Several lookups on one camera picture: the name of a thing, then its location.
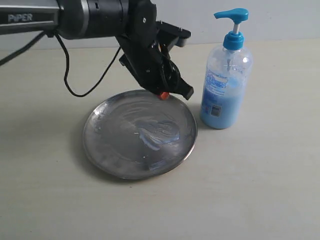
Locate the round steel plate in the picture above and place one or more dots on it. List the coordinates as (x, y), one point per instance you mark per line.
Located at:
(134, 135)

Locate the blue soap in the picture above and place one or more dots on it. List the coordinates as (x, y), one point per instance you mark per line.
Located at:
(155, 133)

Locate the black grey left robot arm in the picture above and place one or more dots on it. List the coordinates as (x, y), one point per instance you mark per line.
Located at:
(145, 41)

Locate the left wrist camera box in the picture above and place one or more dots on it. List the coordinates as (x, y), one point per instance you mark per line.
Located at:
(170, 35)

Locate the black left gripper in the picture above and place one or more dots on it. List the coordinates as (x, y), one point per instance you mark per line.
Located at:
(153, 69)

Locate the blue pump soap bottle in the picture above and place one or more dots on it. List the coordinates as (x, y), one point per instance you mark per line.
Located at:
(228, 68)

